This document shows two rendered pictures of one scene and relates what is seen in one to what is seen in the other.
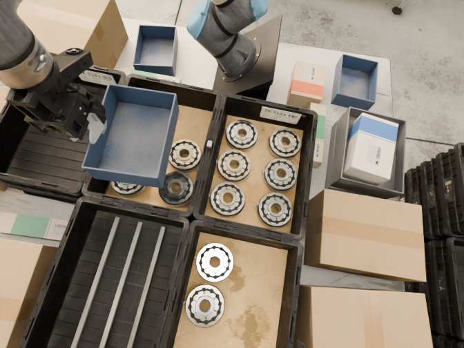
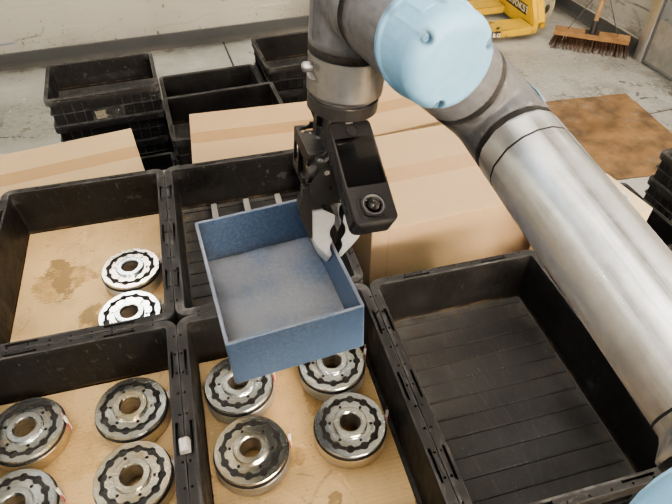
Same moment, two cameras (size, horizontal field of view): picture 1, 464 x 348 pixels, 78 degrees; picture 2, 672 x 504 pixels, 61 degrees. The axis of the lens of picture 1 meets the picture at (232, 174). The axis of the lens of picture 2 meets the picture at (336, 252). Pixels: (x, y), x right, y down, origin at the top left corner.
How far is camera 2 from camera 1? 0.74 m
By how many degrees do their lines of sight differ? 65
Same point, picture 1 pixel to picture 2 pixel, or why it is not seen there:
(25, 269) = not seen: hidden behind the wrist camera
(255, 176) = (83, 491)
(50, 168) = (470, 335)
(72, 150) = (467, 375)
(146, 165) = (246, 275)
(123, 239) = not seen: hidden behind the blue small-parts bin
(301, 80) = not seen: outside the picture
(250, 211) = (84, 418)
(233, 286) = (96, 309)
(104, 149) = (324, 268)
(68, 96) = (320, 150)
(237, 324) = (81, 277)
